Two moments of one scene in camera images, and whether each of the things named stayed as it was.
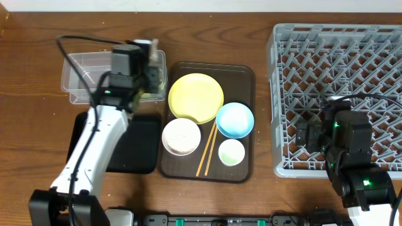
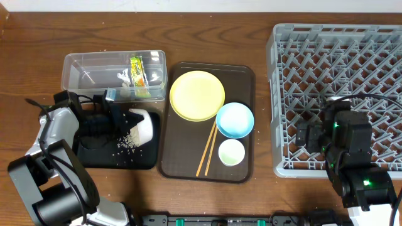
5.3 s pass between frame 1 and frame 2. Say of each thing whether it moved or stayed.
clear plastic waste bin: stayed
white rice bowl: moved
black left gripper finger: moved
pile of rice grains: moved
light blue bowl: stayed
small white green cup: stayed
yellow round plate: stayed
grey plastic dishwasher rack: stayed
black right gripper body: stayed
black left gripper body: moved
